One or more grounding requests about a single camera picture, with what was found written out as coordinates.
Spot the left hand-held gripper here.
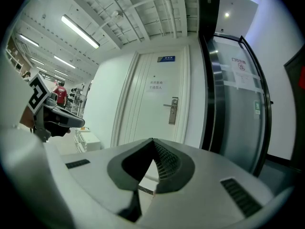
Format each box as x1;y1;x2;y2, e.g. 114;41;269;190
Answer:
27;73;86;143

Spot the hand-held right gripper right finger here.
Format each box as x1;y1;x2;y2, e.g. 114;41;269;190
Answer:
142;138;275;229

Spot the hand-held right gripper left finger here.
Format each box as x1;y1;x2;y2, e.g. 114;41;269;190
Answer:
61;138;153;229

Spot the silver door lock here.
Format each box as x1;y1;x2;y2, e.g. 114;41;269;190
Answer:
163;96;179;125

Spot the person's left forearm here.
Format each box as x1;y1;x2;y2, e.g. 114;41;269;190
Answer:
19;103;36;131

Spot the black-framed glass door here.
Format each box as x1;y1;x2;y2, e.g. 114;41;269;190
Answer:
199;31;274;177

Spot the white door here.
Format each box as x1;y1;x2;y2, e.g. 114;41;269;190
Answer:
111;44;192;150

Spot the paper notice on white door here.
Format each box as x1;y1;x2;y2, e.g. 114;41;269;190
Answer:
146;79;168;94

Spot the blue door sign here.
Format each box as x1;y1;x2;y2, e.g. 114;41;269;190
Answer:
157;55;176;63

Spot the paper notice on glass door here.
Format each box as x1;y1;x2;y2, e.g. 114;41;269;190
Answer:
230;55;259;91

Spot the dark door with red sign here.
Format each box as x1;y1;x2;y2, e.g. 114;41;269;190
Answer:
283;48;305;173

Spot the storage shelf with dark items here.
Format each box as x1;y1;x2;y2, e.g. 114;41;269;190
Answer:
67;82;87;117

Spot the white low cabinet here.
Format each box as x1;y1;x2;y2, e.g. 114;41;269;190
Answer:
73;127;102;154

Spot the long ceiling light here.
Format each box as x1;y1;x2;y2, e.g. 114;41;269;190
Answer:
61;14;101;50
53;55;76;69
18;33;40;48

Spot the white ceiling pipe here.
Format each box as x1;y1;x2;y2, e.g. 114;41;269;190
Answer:
160;0;179;39

